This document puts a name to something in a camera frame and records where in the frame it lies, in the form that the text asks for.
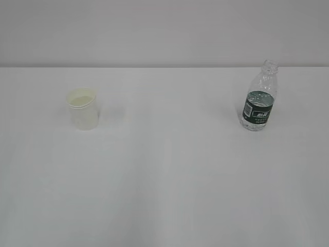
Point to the white paper cup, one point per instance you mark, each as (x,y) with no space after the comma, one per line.
(83,108)

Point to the clear water bottle green label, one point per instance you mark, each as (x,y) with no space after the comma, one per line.
(260,97)

